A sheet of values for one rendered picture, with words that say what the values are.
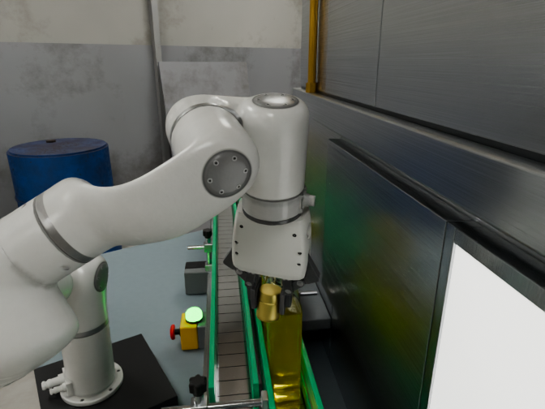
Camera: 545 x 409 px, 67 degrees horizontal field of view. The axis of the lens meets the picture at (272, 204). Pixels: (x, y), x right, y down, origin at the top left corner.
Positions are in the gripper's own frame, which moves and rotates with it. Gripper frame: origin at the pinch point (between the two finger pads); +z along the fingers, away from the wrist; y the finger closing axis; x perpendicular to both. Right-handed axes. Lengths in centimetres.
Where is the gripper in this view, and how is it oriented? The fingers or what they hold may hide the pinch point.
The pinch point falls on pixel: (270, 294)
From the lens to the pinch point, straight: 60.1
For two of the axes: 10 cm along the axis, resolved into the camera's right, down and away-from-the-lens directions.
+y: -9.7, -1.5, 2.0
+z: -0.2, 8.4, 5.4
